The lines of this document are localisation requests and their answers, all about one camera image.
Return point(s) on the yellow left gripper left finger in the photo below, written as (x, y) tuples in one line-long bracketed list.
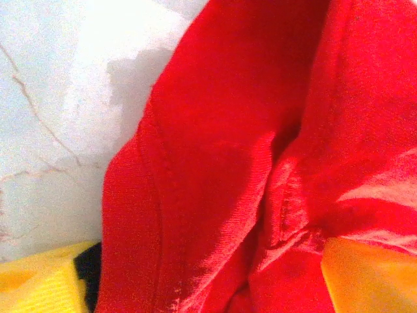
[(36, 283)]

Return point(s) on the red t-shirt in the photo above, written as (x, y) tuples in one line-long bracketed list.
[(228, 130)]

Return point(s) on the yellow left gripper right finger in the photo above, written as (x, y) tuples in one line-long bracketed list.
[(374, 280)]

